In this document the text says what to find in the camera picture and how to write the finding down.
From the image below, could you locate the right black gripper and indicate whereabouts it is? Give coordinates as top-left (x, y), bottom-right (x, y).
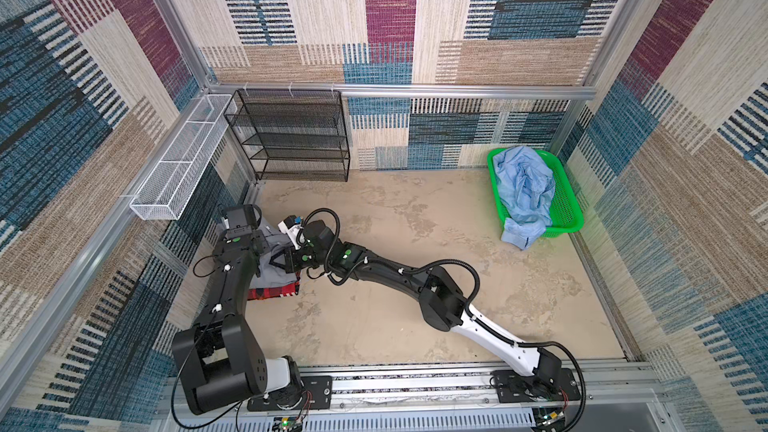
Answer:
top-left (267, 244), bottom-right (329, 275)

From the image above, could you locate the grey long sleeve shirt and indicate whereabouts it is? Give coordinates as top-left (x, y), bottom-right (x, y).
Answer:
top-left (249, 224), bottom-right (298, 289)

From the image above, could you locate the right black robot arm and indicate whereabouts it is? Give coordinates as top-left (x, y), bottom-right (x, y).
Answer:
top-left (269, 243), bottom-right (562, 400)

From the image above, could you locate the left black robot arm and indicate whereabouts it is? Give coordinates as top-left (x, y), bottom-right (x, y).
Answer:
top-left (171, 227), bottom-right (304, 415)

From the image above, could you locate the red black plaid folded shirt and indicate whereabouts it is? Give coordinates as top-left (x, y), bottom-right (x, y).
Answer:
top-left (247, 281), bottom-right (300, 301)

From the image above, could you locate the light blue shirt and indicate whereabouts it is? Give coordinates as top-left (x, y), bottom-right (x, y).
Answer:
top-left (491, 146), bottom-right (556, 250)

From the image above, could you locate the green plastic basket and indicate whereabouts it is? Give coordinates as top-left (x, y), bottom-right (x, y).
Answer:
top-left (487, 148), bottom-right (584, 238)

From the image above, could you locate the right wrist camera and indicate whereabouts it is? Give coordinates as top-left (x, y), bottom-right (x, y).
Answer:
top-left (278, 215), bottom-right (304, 250)

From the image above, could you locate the black wire shelf rack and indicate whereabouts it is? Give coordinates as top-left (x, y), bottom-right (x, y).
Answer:
top-left (224, 89), bottom-right (351, 182)

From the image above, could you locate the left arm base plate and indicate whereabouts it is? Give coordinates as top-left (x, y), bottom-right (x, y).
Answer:
top-left (246, 375), bottom-right (333, 412)

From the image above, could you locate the white wire mesh basket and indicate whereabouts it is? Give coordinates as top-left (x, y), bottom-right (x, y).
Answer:
top-left (130, 94), bottom-right (233, 221)

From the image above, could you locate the aluminium front rail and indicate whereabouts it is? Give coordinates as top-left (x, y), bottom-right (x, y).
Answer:
top-left (149, 362), bottom-right (667, 415)

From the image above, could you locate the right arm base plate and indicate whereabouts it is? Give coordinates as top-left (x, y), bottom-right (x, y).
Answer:
top-left (489, 368), bottom-right (582, 403)

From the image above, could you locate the white slotted cable duct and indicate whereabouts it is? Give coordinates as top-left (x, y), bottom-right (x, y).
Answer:
top-left (173, 407), bottom-right (536, 432)

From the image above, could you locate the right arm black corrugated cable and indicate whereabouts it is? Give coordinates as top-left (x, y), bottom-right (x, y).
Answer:
top-left (297, 207), bottom-right (588, 432)

